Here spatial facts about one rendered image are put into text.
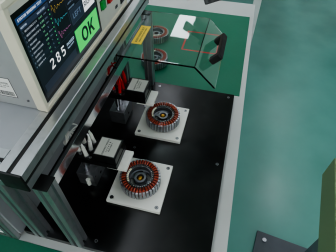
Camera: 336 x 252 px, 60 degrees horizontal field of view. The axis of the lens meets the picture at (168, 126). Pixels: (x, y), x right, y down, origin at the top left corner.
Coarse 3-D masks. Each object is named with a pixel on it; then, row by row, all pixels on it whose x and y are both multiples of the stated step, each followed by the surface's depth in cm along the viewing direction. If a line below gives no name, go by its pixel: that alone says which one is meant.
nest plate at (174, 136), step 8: (144, 112) 100; (184, 112) 100; (144, 120) 97; (184, 120) 97; (136, 128) 95; (144, 128) 95; (176, 128) 95; (144, 136) 94; (152, 136) 93; (160, 136) 93; (168, 136) 93; (176, 136) 93
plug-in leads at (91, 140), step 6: (72, 132) 67; (90, 132) 73; (66, 138) 71; (84, 138) 75; (90, 138) 74; (84, 144) 76; (90, 144) 73; (78, 150) 74; (84, 150) 71; (90, 150) 74; (84, 156) 73
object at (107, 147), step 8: (104, 136) 75; (96, 144) 73; (104, 144) 73; (112, 144) 73; (120, 144) 73; (80, 152) 74; (88, 152) 74; (96, 152) 71; (104, 152) 71; (112, 152) 71; (120, 152) 73; (128, 152) 76; (80, 160) 74; (88, 160) 73; (96, 160) 73; (104, 160) 72; (112, 160) 71; (120, 160) 74; (128, 160) 75; (112, 168) 73; (120, 168) 73
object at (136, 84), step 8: (136, 80) 89; (144, 80) 89; (128, 88) 87; (136, 88) 87; (144, 88) 87; (112, 96) 90; (120, 96) 89; (128, 96) 88; (136, 96) 87; (144, 96) 87; (152, 96) 91; (120, 104) 96; (144, 104) 89; (152, 104) 88
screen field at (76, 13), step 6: (84, 0) 59; (90, 0) 61; (78, 6) 57; (84, 6) 59; (72, 12) 55; (78, 12) 58; (84, 12) 60; (72, 18) 56; (78, 18) 58; (72, 24) 56
